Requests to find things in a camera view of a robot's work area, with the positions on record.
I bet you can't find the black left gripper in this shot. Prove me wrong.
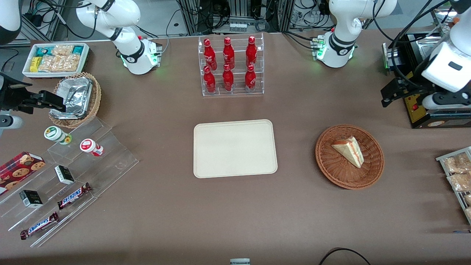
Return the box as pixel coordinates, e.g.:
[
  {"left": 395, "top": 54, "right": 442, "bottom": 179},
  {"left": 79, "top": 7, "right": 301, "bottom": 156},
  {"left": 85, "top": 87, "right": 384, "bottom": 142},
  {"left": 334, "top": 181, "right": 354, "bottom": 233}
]
[{"left": 381, "top": 75, "right": 443, "bottom": 108}]

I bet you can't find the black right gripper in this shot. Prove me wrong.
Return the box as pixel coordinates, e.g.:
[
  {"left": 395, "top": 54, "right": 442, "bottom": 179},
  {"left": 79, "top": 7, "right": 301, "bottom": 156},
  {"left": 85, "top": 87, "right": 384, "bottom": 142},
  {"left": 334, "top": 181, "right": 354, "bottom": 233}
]
[{"left": 0, "top": 74, "right": 67, "bottom": 113}]

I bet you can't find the triangular sandwich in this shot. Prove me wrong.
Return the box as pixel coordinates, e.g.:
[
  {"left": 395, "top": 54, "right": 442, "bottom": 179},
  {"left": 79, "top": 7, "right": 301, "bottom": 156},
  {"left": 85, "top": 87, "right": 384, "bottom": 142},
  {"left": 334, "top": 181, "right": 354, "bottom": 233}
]
[{"left": 332, "top": 136, "right": 365, "bottom": 169}]

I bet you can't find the tan oval wicker basket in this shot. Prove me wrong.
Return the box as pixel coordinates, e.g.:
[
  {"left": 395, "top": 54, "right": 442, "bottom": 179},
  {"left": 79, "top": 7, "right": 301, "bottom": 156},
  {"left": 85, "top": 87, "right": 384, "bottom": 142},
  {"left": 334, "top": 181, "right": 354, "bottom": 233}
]
[{"left": 49, "top": 72, "right": 102, "bottom": 128}]

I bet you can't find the brown round wicker basket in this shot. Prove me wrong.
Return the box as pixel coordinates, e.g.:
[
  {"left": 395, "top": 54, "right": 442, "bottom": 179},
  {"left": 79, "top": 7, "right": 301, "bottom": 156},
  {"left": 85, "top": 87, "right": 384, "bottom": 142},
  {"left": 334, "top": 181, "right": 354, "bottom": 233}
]
[{"left": 315, "top": 124, "right": 385, "bottom": 190}]

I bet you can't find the beige plastic tray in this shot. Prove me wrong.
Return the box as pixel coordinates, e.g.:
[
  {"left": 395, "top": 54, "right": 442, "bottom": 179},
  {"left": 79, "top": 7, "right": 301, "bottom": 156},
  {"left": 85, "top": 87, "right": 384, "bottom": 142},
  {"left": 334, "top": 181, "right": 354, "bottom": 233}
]
[{"left": 194, "top": 119, "right": 278, "bottom": 179}]

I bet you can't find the aluminium foil container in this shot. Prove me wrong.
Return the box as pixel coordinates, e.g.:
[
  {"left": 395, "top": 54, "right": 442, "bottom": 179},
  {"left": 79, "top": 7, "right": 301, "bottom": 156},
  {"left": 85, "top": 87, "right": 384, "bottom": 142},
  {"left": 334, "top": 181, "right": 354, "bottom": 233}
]
[{"left": 50, "top": 77, "right": 93, "bottom": 120}]

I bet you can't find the green lid yoghurt cup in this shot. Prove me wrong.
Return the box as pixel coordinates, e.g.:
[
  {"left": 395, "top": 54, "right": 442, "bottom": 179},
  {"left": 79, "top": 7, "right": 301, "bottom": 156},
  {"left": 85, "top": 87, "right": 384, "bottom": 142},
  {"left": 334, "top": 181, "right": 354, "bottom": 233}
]
[{"left": 44, "top": 126, "right": 72, "bottom": 145}]

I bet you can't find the black hot food display case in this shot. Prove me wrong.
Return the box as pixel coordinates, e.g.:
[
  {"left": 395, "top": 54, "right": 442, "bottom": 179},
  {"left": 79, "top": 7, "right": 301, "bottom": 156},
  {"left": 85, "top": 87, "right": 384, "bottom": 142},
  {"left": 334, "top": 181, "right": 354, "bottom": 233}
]
[{"left": 382, "top": 7, "right": 471, "bottom": 129}]

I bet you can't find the grey box with green light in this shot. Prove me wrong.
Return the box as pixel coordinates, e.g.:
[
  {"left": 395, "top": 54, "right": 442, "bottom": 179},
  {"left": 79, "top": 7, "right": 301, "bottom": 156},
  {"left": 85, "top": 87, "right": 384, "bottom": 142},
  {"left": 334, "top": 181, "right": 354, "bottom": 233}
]
[{"left": 382, "top": 42, "right": 400, "bottom": 71}]

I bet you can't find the white rectangular snack bin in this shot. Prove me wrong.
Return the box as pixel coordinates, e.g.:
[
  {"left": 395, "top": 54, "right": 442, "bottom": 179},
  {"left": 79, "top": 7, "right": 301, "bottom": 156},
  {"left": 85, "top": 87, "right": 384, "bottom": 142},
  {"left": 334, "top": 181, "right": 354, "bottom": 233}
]
[{"left": 22, "top": 43, "right": 90, "bottom": 79}]

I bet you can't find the steel food pan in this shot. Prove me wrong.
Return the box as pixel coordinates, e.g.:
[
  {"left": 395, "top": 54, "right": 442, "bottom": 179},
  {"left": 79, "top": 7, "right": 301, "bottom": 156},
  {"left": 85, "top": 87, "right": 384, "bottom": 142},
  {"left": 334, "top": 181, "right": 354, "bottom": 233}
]
[{"left": 409, "top": 35, "right": 447, "bottom": 61}]

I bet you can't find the red lid yoghurt cup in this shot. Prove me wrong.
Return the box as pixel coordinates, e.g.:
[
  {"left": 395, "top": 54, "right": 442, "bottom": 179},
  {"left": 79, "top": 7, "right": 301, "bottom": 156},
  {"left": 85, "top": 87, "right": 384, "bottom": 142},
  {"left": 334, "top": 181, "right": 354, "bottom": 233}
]
[{"left": 80, "top": 138, "right": 104, "bottom": 157}]

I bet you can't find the small black box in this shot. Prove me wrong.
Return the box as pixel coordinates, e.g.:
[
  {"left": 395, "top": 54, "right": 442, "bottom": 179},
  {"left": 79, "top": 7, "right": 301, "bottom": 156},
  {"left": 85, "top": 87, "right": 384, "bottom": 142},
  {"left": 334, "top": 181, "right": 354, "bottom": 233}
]
[
  {"left": 54, "top": 165, "right": 75, "bottom": 185},
  {"left": 19, "top": 190, "right": 43, "bottom": 208}
]

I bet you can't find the red cookie box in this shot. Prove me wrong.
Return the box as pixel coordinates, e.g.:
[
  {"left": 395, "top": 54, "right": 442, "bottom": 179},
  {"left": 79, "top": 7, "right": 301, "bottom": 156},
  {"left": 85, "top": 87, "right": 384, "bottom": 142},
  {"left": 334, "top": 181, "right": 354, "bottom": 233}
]
[{"left": 0, "top": 151, "right": 46, "bottom": 195}]

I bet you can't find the clear acrylic stepped shelf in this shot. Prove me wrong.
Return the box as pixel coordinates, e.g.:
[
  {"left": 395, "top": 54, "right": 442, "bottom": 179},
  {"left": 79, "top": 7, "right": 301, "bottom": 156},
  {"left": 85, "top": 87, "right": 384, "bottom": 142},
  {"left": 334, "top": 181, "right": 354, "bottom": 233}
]
[{"left": 0, "top": 117, "right": 139, "bottom": 248}]

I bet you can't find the snickers chocolate bar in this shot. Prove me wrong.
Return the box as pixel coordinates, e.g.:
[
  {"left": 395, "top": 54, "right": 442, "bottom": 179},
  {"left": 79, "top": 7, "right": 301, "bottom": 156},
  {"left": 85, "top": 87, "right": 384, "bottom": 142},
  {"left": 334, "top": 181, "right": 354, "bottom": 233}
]
[
  {"left": 20, "top": 212, "right": 59, "bottom": 240},
  {"left": 57, "top": 183, "right": 92, "bottom": 210}
]

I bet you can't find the red cola bottle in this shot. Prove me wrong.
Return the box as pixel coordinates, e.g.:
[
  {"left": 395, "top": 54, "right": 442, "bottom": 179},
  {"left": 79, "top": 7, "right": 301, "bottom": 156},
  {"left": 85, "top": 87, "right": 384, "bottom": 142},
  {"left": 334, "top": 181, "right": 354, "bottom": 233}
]
[
  {"left": 245, "top": 64, "right": 256, "bottom": 92},
  {"left": 246, "top": 36, "right": 258, "bottom": 68},
  {"left": 222, "top": 64, "right": 234, "bottom": 92},
  {"left": 223, "top": 37, "right": 235, "bottom": 70},
  {"left": 203, "top": 66, "right": 216, "bottom": 93},
  {"left": 203, "top": 38, "right": 217, "bottom": 70}
]

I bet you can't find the clear acrylic bottle rack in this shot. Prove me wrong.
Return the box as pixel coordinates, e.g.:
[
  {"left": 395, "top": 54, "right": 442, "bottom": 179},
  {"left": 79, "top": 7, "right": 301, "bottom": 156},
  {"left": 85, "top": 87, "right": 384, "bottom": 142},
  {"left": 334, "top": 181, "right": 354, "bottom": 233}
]
[{"left": 198, "top": 33, "right": 265, "bottom": 97}]

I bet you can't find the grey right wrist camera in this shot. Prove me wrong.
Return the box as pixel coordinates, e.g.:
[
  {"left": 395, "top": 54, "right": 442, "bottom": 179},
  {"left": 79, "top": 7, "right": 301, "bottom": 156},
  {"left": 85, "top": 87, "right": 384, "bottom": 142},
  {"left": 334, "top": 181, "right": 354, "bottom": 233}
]
[{"left": 0, "top": 115, "right": 24, "bottom": 130}]

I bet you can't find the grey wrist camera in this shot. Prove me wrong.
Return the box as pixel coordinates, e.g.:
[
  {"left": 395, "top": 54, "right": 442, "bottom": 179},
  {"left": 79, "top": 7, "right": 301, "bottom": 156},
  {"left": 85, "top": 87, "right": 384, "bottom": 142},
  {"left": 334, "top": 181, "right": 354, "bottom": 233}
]
[
  {"left": 422, "top": 92, "right": 471, "bottom": 110},
  {"left": 0, "top": 115, "right": 24, "bottom": 130}
]

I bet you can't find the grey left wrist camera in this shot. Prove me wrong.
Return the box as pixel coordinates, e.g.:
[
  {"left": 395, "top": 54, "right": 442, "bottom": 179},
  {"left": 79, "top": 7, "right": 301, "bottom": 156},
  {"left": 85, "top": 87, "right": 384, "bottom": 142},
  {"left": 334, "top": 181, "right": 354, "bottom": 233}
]
[{"left": 422, "top": 92, "right": 471, "bottom": 110}]

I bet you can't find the grey wire rack tray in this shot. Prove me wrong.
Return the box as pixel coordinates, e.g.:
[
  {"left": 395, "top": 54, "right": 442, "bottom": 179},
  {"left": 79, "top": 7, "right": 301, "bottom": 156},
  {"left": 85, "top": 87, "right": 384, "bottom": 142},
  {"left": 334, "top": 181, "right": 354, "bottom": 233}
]
[{"left": 436, "top": 146, "right": 471, "bottom": 225}]

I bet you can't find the black cable loop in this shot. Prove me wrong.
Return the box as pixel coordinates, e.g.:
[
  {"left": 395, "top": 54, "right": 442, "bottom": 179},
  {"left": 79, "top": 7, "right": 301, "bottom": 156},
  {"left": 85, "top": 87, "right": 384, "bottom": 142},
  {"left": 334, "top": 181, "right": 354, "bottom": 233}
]
[{"left": 318, "top": 247, "right": 372, "bottom": 265}]

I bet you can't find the aluminium frame with cables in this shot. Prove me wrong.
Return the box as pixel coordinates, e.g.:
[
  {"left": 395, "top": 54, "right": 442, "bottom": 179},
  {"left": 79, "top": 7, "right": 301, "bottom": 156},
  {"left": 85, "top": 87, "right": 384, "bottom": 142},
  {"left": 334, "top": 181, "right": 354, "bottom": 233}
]
[{"left": 177, "top": 0, "right": 295, "bottom": 35}]

